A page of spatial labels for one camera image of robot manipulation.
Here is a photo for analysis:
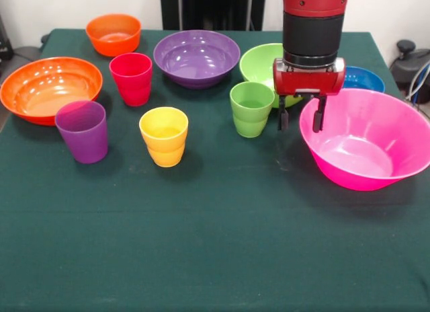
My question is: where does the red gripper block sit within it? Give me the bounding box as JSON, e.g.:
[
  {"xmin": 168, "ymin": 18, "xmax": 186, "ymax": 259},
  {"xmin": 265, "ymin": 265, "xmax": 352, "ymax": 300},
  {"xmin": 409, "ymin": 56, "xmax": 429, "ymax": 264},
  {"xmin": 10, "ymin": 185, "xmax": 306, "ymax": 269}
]
[{"xmin": 272, "ymin": 57, "xmax": 347, "ymax": 133}]

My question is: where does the pink bowl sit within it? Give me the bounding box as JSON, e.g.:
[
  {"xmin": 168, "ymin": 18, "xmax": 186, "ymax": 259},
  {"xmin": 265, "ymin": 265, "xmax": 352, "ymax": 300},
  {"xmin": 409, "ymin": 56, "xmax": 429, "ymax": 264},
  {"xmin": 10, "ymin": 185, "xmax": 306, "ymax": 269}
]
[{"xmin": 299, "ymin": 88, "xmax": 430, "ymax": 192}]

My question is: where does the green cup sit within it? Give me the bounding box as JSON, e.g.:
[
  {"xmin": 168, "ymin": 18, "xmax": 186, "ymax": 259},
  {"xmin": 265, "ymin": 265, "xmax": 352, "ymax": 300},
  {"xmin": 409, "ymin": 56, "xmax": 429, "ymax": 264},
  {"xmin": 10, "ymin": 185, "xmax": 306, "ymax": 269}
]
[{"xmin": 229, "ymin": 81, "xmax": 275, "ymax": 139}]

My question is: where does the green bowl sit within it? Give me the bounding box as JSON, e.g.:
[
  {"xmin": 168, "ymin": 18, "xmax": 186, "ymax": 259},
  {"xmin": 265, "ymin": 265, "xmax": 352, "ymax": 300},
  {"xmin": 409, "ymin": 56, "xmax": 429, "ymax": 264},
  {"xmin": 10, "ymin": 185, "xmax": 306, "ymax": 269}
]
[{"xmin": 239, "ymin": 43, "xmax": 303, "ymax": 109}]

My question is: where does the blue bowl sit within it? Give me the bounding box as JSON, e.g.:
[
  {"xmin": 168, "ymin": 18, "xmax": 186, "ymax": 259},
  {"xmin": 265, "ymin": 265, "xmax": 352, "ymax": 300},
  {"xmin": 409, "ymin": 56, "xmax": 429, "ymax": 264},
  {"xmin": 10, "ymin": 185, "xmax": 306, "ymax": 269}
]
[{"xmin": 342, "ymin": 65, "xmax": 386, "ymax": 93}]

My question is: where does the purple bowl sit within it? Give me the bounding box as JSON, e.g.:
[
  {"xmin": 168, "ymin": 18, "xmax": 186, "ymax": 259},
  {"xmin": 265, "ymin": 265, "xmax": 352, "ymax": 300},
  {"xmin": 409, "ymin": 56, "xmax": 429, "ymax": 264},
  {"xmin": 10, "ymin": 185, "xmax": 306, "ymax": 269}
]
[{"xmin": 153, "ymin": 30, "xmax": 241, "ymax": 90}]

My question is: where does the yellow cup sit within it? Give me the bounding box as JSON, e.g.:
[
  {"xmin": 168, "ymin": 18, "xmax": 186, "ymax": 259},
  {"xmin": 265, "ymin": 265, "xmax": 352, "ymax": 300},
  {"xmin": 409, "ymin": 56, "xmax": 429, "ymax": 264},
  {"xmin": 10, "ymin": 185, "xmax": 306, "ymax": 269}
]
[{"xmin": 138, "ymin": 106, "xmax": 189, "ymax": 168}]

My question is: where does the dark green tablecloth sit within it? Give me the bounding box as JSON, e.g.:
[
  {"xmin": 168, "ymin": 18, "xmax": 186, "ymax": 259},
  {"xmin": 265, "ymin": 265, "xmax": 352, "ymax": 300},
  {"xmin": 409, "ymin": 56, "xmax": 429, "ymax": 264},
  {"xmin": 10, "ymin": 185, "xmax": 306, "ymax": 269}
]
[{"xmin": 0, "ymin": 28, "xmax": 430, "ymax": 312}]

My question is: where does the red cup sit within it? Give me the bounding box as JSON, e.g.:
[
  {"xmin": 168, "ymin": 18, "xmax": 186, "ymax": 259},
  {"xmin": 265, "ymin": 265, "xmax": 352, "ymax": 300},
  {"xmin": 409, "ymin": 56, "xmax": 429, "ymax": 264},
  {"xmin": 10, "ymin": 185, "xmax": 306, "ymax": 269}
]
[{"xmin": 109, "ymin": 52, "xmax": 153, "ymax": 108}]

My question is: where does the small orange bowl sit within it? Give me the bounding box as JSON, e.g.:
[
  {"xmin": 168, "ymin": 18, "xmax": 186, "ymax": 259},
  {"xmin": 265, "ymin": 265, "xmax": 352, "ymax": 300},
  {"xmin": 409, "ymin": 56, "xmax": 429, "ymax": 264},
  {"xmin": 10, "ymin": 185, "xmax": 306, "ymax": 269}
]
[{"xmin": 85, "ymin": 13, "xmax": 142, "ymax": 58}]

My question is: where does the purple cup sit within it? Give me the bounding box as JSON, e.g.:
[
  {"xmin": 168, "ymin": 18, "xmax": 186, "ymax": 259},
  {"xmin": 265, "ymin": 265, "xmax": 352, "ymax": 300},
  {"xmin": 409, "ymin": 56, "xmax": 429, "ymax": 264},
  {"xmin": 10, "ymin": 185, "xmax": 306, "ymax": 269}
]
[{"xmin": 54, "ymin": 100, "xmax": 109, "ymax": 165}]

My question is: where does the large orange bowl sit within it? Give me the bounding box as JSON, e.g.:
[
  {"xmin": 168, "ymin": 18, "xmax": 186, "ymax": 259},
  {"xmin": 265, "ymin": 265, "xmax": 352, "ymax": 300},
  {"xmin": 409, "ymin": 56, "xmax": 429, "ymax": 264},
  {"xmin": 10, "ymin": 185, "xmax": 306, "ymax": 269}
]
[{"xmin": 0, "ymin": 56, "xmax": 103, "ymax": 126}]

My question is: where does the black equipment box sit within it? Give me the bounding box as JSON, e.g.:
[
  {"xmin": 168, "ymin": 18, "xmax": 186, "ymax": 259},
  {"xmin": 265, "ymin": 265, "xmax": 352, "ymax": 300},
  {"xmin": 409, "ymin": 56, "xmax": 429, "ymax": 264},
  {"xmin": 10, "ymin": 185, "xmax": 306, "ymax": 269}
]
[{"xmin": 0, "ymin": 14, "xmax": 14, "ymax": 61}]

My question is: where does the tangle of floor cables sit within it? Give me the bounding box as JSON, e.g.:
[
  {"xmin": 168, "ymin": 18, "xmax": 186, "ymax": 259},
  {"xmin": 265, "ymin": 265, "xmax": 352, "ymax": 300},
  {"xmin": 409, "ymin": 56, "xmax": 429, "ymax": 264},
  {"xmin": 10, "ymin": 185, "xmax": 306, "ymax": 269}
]
[{"xmin": 404, "ymin": 63, "xmax": 430, "ymax": 104}]

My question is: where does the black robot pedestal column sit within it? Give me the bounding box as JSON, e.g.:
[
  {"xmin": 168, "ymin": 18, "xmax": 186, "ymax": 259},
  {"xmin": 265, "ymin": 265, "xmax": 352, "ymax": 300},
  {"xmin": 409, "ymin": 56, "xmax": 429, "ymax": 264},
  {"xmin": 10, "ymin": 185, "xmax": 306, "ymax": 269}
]
[{"xmin": 159, "ymin": 0, "xmax": 266, "ymax": 32}]

